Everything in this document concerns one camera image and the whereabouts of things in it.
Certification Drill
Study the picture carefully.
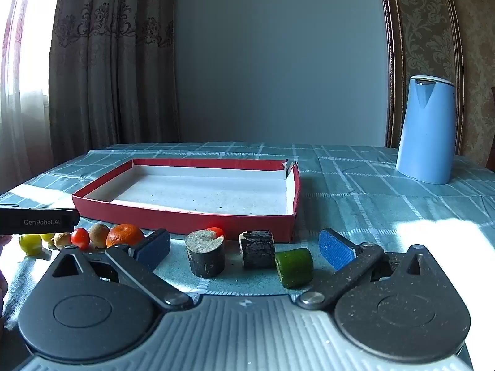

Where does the green cucumber piece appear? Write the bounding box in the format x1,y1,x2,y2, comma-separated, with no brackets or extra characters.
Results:
274,248,314,289

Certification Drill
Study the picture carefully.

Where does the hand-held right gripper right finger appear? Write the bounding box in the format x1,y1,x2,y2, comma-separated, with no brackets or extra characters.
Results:
296,228,450,311

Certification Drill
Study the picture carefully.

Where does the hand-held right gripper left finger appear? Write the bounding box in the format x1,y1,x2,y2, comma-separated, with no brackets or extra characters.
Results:
45,229,194,311

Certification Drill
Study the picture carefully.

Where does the light blue kettle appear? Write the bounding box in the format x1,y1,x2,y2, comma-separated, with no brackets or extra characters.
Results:
395,75,455,185

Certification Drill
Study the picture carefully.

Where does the orange mandarin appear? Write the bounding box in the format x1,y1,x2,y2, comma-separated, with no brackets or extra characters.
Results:
106,223,145,249

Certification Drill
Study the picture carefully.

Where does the sheer white curtain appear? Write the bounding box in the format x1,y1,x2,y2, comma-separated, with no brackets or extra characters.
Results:
0,0,67,196

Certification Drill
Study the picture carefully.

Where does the red cardboard box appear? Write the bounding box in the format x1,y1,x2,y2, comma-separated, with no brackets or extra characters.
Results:
72,158,301,242

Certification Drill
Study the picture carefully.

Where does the brown patterned curtain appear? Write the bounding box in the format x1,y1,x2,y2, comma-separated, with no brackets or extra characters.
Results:
47,0,181,165

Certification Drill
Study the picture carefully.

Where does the large green tomato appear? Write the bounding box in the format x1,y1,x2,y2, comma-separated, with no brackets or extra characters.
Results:
19,234,43,256

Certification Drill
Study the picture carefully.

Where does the round brown fruit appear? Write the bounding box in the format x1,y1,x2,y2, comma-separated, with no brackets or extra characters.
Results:
89,223,111,249

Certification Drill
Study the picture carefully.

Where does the teal checked tablecloth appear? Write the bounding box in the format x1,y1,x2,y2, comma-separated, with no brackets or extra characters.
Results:
0,142,495,360

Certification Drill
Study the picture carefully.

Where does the gilded wall panel frame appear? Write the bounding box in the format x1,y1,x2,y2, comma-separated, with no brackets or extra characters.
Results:
377,0,465,156

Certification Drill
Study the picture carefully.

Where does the small white round object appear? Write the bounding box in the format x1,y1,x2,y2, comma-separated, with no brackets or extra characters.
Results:
185,230,225,278

